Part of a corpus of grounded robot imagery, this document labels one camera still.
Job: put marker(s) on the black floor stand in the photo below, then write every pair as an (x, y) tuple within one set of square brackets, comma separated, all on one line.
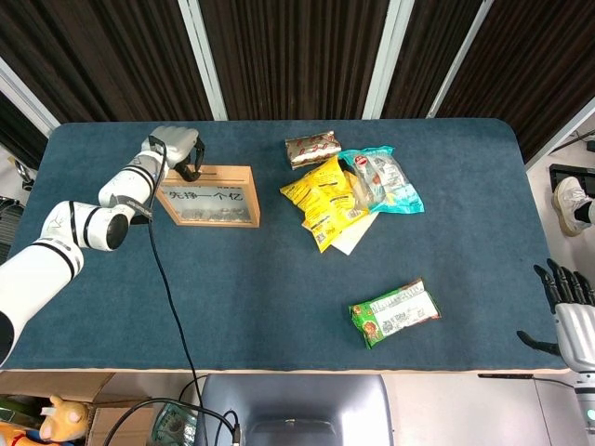
[(569, 169)]

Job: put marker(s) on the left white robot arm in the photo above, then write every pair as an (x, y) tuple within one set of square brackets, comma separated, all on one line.
[(60, 232)]

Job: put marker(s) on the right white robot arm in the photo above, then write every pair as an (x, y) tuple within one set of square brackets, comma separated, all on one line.
[(586, 409)]

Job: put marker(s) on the yellow plush toy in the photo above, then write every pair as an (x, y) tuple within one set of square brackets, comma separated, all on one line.
[(60, 418)]

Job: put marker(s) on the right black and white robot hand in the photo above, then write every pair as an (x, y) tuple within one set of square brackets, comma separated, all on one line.
[(576, 330)]

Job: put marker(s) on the blue table mat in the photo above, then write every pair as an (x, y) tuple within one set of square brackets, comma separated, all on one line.
[(279, 316)]

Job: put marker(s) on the wooden coin box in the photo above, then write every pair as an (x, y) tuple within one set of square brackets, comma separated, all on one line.
[(223, 179)]

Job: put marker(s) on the gold and red snack packet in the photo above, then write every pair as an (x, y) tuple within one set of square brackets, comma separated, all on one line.
[(309, 148)]

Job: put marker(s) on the teal snack bag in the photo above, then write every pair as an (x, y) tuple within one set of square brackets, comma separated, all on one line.
[(395, 186)]

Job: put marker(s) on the cardboard box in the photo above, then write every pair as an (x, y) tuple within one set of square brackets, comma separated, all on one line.
[(116, 418)]

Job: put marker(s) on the yellow snack bag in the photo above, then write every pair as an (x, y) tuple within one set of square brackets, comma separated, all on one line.
[(332, 225), (316, 186)]

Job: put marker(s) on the white sneaker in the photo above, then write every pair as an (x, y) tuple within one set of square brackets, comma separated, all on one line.
[(569, 204)]

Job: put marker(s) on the green snack packet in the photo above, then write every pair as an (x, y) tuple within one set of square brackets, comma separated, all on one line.
[(395, 313)]

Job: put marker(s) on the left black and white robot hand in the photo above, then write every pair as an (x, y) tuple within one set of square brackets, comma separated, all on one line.
[(174, 141)]

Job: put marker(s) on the white paper sheet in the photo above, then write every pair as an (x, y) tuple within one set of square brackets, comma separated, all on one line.
[(353, 239)]

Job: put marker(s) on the white partition post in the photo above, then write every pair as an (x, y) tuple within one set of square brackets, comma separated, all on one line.
[(202, 60), (458, 60), (383, 60)]

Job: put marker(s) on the green patterned packet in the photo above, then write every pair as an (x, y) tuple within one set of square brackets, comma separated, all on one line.
[(174, 425)]

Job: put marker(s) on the grey chair back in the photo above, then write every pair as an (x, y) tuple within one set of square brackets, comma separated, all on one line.
[(297, 404)]

